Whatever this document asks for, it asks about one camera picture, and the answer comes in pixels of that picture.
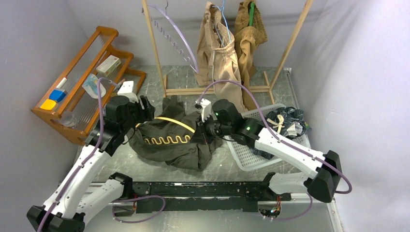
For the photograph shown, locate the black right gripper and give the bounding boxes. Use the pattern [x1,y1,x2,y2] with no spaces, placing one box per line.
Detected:
[190,112,233,145]

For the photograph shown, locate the wooden hanger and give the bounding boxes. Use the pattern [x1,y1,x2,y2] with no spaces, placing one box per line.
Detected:
[135,116,195,145]

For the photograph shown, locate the olive green shorts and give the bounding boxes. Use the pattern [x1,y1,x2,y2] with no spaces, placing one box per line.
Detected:
[126,96,223,172]

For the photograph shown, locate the dark shark print shorts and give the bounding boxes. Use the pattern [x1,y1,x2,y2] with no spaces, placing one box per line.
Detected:
[265,107,307,140]

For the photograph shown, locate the lilac plastic hanger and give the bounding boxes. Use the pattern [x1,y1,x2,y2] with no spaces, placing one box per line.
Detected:
[142,1,200,74]

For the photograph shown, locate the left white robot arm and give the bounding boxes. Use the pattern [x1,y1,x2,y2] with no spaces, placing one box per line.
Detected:
[27,95,155,232]

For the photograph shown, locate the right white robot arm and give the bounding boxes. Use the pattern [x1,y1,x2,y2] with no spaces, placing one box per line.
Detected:
[191,99,342,203]

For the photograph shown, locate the beige shorts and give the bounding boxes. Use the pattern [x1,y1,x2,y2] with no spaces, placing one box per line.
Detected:
[195,1,248,113]

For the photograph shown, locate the tan brown shorts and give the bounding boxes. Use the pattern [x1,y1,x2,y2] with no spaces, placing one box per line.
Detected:
[234,0,269,111]

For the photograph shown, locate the green hanger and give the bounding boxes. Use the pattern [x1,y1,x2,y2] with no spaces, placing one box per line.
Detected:
[248,1,255,27]

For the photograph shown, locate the white plastic laundry basket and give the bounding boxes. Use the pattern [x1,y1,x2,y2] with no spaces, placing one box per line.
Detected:
[224,103,311,172]

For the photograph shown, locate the white red box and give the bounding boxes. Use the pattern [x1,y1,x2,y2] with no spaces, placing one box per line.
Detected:
[96,55,121,77]

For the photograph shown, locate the white blue packaged item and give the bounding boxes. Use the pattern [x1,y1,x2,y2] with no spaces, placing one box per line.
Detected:
[82,73,98,99]

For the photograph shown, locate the orange wooden shelf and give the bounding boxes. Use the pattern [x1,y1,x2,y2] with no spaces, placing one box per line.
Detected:
[32,26,146,145]

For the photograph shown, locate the clear plastic cup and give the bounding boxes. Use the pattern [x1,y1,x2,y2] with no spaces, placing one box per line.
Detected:
[59,111,78,128]

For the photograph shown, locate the wooden clothes rack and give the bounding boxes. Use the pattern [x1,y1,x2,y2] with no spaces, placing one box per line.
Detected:
[157,0,313,108]

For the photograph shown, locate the white tube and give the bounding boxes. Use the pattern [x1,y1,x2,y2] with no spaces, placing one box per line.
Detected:
[56,77,67,88]

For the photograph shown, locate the blue sponge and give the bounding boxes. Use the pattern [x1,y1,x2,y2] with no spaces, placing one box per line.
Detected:
[48,88,67,102]

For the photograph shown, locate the yellow sponge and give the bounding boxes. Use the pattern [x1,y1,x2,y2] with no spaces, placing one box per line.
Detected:
[39,99,59,111]

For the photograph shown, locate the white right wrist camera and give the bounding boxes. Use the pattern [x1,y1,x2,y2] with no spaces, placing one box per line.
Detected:
[195,99,212,122]

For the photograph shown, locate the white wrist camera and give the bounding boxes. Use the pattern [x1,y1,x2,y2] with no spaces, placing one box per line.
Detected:
[117,81,138,103]
[195,99,212,122]

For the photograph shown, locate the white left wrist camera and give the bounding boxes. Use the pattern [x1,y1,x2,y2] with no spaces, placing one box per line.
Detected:
[117,81,138,103]

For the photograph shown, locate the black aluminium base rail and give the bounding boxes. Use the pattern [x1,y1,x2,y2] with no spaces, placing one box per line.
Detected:
[49,181,336,216]

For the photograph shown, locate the blue wire hanger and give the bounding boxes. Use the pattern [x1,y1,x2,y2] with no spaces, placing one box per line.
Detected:
[212,0,232,42]

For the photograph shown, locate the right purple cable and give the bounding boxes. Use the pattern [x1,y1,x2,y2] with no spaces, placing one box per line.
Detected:
[198,79,353,221]

